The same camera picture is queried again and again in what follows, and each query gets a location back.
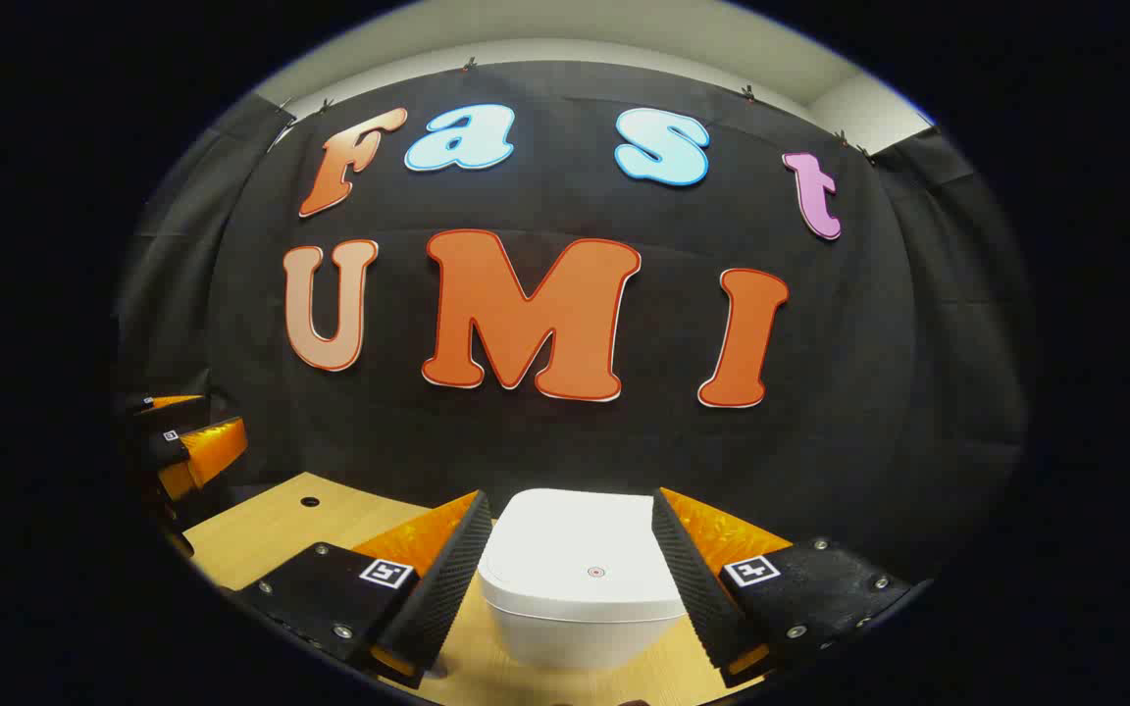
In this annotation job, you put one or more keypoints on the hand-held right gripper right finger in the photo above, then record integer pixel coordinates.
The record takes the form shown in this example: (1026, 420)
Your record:
(697, 598)

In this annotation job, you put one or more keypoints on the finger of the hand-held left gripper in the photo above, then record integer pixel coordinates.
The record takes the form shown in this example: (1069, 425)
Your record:
(202, 451)
(168, 412)

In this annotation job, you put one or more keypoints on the white desktop garbage bin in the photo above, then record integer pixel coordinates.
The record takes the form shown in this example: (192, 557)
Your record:
(585, 549)

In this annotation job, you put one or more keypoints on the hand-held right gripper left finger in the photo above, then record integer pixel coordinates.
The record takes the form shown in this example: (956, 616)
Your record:
(447, 588)

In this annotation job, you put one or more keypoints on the wooden desktop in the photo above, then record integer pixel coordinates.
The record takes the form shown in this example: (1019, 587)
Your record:
(271, 534)

